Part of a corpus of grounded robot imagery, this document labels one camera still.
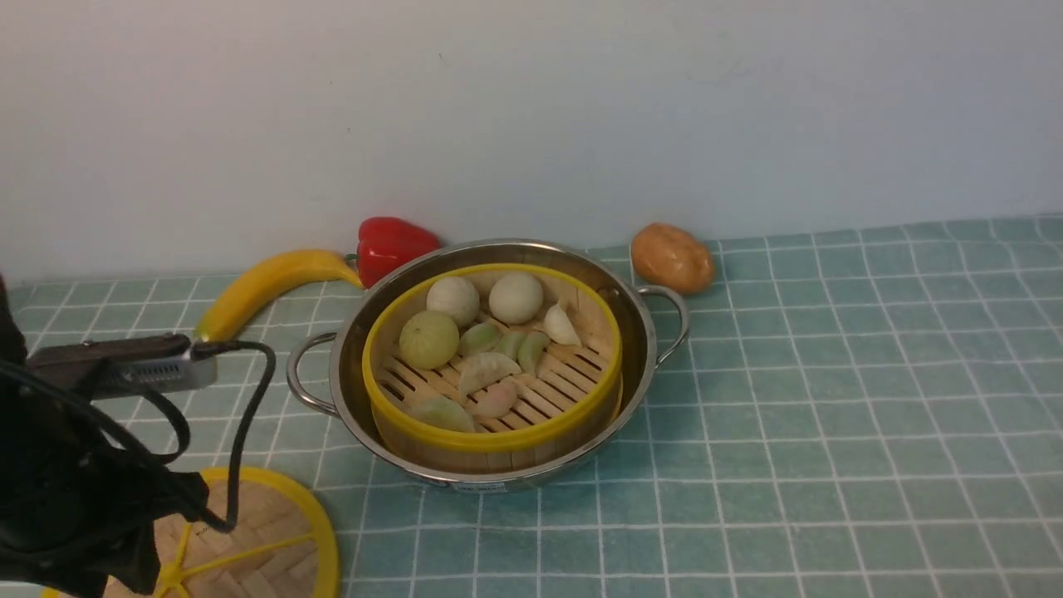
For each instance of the green right dumpling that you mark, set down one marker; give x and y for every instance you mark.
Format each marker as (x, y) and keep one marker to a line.
(531, 351)

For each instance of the green round bun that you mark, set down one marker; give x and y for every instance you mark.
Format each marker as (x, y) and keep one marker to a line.
(428, 340)

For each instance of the white round bun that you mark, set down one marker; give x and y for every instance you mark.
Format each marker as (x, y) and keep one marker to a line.
(456, 297)

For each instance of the cream round bun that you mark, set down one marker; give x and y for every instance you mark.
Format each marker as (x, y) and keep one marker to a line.
(516, 297)

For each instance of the pink dumpling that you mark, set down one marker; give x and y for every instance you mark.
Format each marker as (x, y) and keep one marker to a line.
(498, 400)

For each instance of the bamboo steamer basket yellow rim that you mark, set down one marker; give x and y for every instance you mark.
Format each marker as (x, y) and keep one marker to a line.
(574, 393)

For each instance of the pale green front dumpling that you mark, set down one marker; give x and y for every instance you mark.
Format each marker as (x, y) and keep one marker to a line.
(442, 413)

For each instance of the brown potato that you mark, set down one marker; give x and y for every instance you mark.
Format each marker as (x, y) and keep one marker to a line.
(670, 257)

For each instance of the stainless steel pot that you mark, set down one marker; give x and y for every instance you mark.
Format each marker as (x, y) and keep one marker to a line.
(324, 372)

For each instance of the yellow banana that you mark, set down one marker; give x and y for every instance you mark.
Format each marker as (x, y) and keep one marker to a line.
(263, 283)

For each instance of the small green dumpling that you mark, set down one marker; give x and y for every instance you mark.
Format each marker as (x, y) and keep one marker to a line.
(481, 337)

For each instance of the white dumpling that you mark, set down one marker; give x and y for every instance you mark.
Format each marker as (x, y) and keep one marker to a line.
(484, 369)
(557, 325)

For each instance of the red bell pepper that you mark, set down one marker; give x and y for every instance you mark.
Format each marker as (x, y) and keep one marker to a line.
(388, 243)

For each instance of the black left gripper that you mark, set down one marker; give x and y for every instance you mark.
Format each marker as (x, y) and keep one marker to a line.
(77, 511)

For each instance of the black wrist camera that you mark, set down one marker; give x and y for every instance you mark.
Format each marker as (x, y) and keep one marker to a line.
(119, 368)

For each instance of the woven bamboo steamer lid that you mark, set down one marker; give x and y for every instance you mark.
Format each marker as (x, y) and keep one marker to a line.
(284, 546)

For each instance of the white centre dumpling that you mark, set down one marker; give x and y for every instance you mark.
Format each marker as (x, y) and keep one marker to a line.
(484, 369)

